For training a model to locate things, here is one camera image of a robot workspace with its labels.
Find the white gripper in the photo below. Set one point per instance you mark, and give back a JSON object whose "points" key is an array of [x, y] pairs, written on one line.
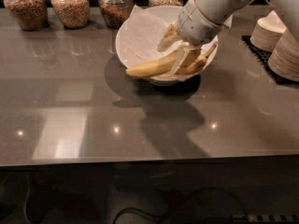
{"points": [[196, 26]]}

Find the yellow banana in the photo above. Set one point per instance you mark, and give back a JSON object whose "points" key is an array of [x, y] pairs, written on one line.
{"points": [[200, 62], [152, 68]]}

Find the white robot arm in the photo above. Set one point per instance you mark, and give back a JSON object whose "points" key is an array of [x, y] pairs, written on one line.
{"points": [[219, 10]]}

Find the white paper liner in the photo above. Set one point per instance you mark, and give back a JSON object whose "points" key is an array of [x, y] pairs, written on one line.
{"points": [[140, 34]]}

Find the black rubber mat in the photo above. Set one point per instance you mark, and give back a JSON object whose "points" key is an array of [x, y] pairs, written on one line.
{"points": [[263, 57]]}

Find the rear paper plate stack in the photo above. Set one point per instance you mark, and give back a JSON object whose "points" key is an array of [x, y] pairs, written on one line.
{"points": [[267, 32]]}

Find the paper plate stack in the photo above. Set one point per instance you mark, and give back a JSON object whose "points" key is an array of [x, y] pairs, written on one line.
{"points": [[284, 60], [267, 32]]}

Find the front paper plate stack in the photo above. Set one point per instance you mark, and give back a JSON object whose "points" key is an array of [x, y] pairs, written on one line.
{"points": [[284, 60]]}

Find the leftmost glass grain jar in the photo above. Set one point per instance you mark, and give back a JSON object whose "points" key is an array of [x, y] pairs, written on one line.
{"points": [[31, 15]]}

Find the black power strip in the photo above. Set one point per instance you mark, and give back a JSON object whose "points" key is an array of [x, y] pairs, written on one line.
{"points": [[266, 219]]}

